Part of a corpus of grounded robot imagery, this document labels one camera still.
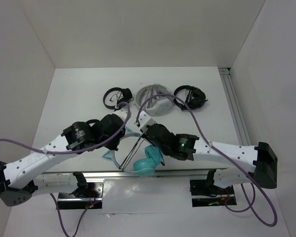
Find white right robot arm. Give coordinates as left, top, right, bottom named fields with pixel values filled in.
left=140, top=123, right=278, bottom=194

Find aluminium table rail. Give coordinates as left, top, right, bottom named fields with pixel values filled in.
left=39, top=168, right=234, bottom=180

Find large black headset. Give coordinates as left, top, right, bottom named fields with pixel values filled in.
left=174, top=85, right=208, bottom=110

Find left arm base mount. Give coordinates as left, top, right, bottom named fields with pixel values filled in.
left=57, top=179, right=104, bottom=210

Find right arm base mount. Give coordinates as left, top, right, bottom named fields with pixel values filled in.
left=189, top=180, right=237, bottom=207

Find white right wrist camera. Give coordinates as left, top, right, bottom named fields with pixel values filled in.
left=135, top=111, right=156, bottom=133

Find small black headphones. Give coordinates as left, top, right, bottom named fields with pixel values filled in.
left=103, top=87, right=134, bottom=110

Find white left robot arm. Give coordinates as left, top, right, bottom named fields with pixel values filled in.
left=0, top=114, right=126, bottom=207

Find teal cat-ear headphones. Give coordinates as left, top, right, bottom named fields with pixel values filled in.
left=102, top=127, right=165, bottom=176

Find white grey gaming headset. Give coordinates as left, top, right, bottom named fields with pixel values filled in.
left=135, top=83, right=173, bottom=116

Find aluminium corner frame post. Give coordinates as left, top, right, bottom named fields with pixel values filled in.
left=218, top=68, right=252, bottom=146

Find thin black audio cable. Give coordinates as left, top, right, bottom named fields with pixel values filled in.
left=118, top=134, right=166, bottom=171

